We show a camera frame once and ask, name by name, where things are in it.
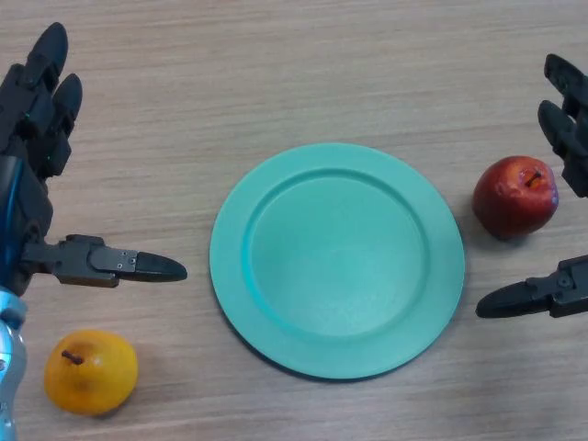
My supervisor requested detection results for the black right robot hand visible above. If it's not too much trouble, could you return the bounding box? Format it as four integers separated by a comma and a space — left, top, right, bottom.
475, 53, 588, 320

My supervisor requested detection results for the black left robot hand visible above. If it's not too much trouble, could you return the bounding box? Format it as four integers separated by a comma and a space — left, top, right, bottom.
0, 21, 188, 298

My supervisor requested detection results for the yellow pear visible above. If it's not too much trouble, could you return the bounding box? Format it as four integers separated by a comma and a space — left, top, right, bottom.
43, 329, 140, 417

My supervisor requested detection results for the green round plate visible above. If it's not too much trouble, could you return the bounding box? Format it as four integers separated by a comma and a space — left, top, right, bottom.
209, 142, 466, 381

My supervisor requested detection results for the red apple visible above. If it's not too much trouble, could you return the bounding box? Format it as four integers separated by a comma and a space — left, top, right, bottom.
471, 155, 560, 240

